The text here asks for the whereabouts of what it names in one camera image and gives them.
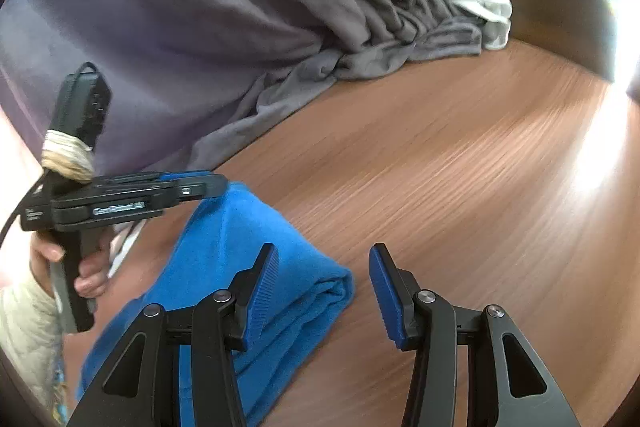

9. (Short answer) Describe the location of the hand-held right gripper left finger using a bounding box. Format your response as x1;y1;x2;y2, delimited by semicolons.
67;243;281;427

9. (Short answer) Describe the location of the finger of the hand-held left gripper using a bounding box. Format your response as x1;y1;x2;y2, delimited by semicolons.
161;174;229;208
150;170;213;184

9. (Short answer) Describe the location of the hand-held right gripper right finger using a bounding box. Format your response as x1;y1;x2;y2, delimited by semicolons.
368;243;581;427

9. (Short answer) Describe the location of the person's left forearm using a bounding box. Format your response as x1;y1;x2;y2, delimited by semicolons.
0;274;66;413

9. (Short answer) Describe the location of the person's left hand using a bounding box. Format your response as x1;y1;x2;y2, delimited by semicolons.
29;232;114;299

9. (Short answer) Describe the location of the pink cloth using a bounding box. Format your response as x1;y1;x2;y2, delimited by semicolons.
0;107;46;293

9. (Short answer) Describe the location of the grey blanket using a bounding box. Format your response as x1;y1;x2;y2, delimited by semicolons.
0;0;486;178

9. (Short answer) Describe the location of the black cable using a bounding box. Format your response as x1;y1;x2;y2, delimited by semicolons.
0;172;51;253

